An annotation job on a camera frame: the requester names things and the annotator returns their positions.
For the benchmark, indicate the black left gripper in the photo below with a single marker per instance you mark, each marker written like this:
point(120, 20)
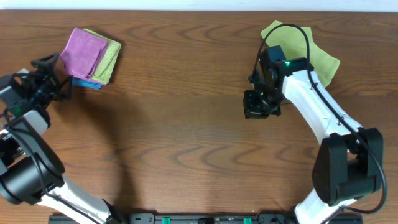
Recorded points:
point(50, 80)

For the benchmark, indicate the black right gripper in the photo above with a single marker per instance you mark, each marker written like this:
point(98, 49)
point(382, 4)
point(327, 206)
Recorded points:
point(259, 109)

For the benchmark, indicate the purple microfiber cloth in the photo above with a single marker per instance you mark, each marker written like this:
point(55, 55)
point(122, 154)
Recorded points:
point(83, 53)

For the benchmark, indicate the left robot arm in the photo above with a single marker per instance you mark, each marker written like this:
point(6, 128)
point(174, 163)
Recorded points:
point(31, 172)

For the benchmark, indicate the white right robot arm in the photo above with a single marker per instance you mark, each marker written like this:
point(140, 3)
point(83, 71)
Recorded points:
point(348, 178)

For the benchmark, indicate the folded blue cloth in stack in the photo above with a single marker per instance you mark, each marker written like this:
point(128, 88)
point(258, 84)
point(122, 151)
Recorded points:
point(86, 84)

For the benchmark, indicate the folded green cloth on stack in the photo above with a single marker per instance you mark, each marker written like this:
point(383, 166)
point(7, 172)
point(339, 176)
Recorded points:
point(105, 67)

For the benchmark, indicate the folded pink cloth in stack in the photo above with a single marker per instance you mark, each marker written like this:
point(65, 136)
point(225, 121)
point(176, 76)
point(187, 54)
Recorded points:
point(95, 81)

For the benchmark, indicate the crumpled olive green cloth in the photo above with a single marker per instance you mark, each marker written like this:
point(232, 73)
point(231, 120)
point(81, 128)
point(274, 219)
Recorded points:
point(293, 45)

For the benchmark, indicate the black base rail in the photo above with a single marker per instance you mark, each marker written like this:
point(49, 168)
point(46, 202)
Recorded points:
point(263, 218)

